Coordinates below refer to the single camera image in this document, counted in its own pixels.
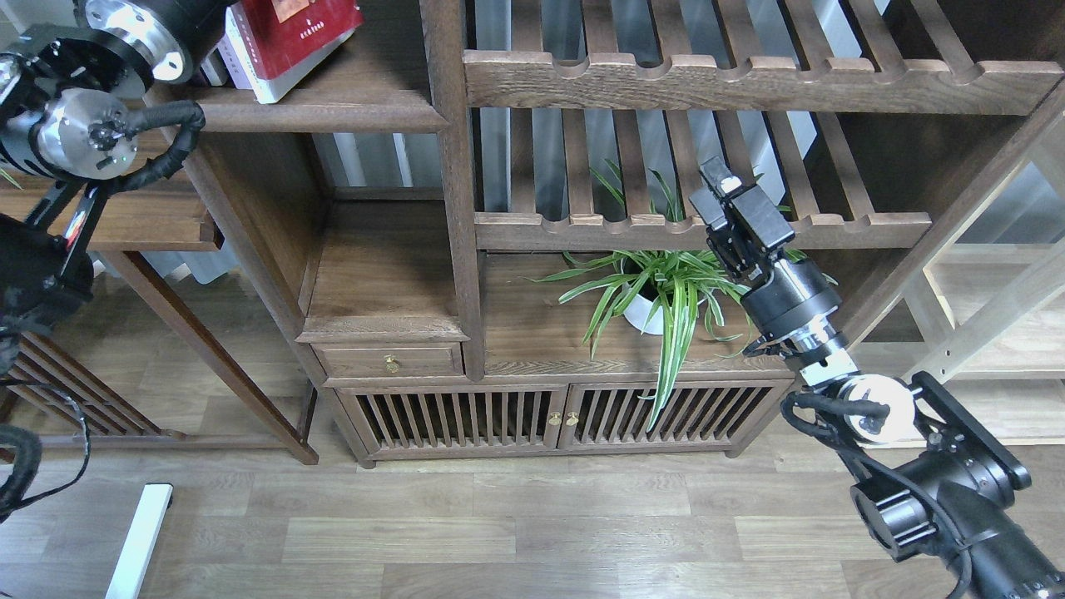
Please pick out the white plant pot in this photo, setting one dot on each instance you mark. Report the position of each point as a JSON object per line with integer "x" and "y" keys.
{"x": 640, "y": 313}

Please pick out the red cover book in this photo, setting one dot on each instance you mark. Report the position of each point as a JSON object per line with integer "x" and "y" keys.
{"x": 282, "y": 36}

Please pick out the white book blue characters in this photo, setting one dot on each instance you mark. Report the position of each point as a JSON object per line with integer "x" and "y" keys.
{"x": 266, "y": 92}

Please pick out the light wooden shelf frame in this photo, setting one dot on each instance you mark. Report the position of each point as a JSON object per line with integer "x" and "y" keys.
{"x": 987, "y": 299}

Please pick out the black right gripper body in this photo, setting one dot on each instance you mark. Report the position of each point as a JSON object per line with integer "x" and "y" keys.
{"x": 789, "y": 302}

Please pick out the dark slatted wooden rack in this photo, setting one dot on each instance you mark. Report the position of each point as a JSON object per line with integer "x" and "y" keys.
{"x": 57, "y": 384}

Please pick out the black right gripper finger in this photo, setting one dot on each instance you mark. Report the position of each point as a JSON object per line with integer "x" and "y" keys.
{"x": 719, "y": 177}

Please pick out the green spider plant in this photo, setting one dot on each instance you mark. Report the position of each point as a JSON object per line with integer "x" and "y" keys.
{"x": 691, "y": 286}

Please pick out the white bar on floor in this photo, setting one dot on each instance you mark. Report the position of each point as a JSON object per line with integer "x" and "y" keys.
{"x": 131, "y": 567}

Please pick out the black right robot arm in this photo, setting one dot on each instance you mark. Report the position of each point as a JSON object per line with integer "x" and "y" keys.
{"x": 929, "y": 477}

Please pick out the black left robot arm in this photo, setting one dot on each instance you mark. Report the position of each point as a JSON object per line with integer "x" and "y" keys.
{"x": 64, "y": 117}

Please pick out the dark wooden bookshelf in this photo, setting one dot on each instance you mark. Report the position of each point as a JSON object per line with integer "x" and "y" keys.
{"x": 402, "y": 198}

